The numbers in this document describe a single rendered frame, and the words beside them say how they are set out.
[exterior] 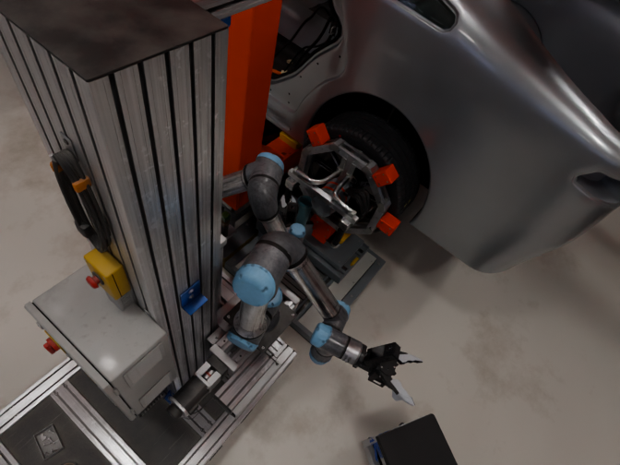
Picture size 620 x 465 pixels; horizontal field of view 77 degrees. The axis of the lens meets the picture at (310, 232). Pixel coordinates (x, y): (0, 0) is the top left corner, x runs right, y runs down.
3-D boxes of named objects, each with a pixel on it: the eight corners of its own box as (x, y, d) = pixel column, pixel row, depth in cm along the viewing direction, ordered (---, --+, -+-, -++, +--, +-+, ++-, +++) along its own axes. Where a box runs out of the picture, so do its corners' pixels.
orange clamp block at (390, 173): (385, 180, 192) (399, 175, 185) (376, 187, 188) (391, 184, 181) (378, 167, 190) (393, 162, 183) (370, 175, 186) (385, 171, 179)
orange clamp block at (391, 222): (382, 219, 209) (396, 229, 207) (375, 227, 205) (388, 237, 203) (387, 210, 203) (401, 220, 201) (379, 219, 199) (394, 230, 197)
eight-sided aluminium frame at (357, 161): (367, 244, 227) (404, 182, 184) (361, 250, 224) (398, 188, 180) (296, 189, 240) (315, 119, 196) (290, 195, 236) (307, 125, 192)
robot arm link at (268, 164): (161, 206, 164) (268, 172, 139) (173, 181, 173) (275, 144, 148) (181, 223, 172) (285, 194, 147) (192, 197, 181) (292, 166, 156)
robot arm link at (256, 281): (270, 325, 152) (295, 252, 108) (252, 360, 143) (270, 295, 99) (243, 311, 152) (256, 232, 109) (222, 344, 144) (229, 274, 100)
